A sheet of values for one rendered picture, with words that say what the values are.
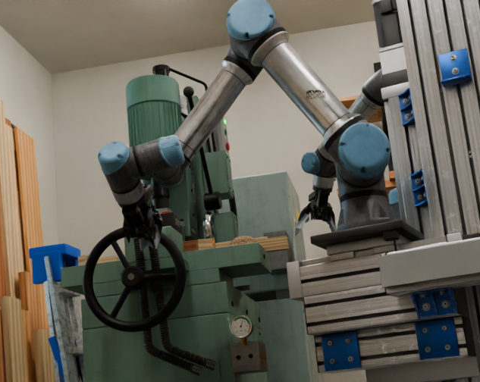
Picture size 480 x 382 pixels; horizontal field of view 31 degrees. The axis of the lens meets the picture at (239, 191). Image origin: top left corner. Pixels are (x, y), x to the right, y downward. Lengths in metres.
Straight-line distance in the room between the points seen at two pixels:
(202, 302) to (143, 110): 0.66
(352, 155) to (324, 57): 3.39
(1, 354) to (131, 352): 1.47
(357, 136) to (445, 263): 0.35
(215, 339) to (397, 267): 0.73
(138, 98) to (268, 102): 2.57
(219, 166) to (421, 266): 1.18
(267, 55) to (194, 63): 3.40
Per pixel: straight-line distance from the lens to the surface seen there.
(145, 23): 5.10
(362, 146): 1.95
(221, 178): 2.86
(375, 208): 2.06
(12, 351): 3.91
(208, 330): 2.44
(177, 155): 2.01
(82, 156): 5.46
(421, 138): 2.25
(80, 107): 5.57
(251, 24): 2.06
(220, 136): 3.01
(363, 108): 2.76
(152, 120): 2.71
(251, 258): 2.44
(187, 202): 2.78
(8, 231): 4.41
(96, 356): 2.53
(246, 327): 2.36
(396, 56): 2.43
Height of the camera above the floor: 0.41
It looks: 15 degrees up
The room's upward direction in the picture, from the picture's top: 6 degrees counter-clockwise
